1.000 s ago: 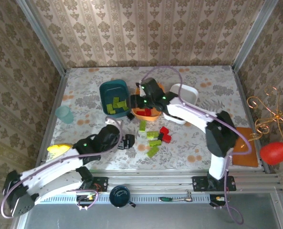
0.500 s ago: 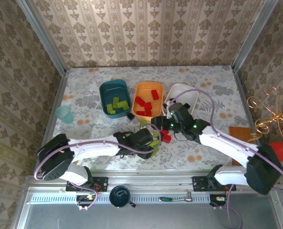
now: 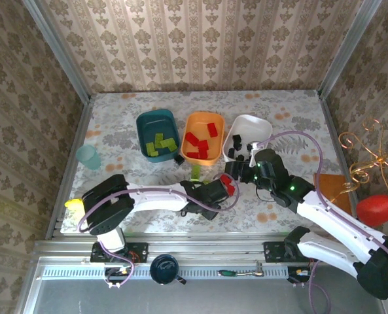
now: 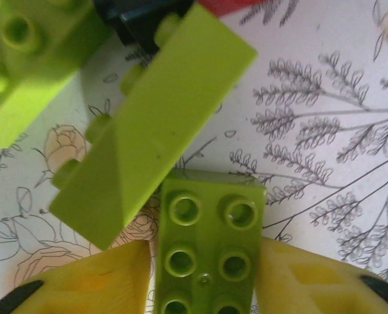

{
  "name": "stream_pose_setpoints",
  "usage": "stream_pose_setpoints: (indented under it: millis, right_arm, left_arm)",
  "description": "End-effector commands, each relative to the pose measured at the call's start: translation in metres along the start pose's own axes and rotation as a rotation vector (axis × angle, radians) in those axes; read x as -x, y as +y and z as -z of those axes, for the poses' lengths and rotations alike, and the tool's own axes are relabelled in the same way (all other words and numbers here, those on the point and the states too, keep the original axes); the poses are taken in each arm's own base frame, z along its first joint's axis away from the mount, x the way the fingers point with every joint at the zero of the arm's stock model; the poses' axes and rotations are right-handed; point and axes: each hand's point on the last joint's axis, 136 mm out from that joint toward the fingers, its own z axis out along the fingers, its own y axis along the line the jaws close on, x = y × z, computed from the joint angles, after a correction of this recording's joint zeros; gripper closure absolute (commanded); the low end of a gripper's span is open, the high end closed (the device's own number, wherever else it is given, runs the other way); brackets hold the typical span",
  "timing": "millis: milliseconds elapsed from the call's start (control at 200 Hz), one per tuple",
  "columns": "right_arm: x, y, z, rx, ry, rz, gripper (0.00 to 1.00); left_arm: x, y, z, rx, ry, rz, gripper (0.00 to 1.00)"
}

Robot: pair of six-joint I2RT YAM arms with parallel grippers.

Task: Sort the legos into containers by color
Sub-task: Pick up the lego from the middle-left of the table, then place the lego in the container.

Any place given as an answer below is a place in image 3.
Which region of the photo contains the white plastic container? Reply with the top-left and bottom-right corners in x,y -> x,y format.
222,114 -> 273,164

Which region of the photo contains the orange plastic container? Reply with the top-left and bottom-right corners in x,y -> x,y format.
180,111 -> 226,167

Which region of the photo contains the dark blue mug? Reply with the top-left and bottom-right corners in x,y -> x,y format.
149,254 -> 186,286

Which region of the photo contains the metal ratchet tool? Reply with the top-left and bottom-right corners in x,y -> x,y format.
238,261 -> 265,278

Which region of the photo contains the teal plastic container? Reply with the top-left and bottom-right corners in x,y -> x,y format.
135,109 -> 182,164

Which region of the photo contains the large red balloon ornament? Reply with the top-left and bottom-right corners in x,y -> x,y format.
356,194 -> 388,228

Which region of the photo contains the translucent teal cup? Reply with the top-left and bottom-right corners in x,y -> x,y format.
75,145 -> 102,170

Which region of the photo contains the yellow plastic toy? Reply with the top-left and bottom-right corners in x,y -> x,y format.
64,198 -> 84,212

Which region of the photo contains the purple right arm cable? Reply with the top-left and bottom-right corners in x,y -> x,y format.
254,130 -> 388,314

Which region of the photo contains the aluminium front rail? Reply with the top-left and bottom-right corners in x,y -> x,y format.
33,232 -> 312,263

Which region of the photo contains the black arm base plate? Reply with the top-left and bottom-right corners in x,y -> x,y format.
90,241 -> 149,263
264,241 -> 315,263

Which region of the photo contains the grey slotted cable duct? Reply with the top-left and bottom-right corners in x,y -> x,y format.
36,264 -> 289,281

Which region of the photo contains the aluminium table side rail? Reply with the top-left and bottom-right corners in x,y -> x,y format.
316,90 -> 361,226
46,99 -> 95,239

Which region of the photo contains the gold wire ornament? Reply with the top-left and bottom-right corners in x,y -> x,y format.
330,118 -> 388,202

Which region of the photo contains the aluminium frame post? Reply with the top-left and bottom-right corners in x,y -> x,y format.
317,0 -> 383,99
22,0 -> 93,104

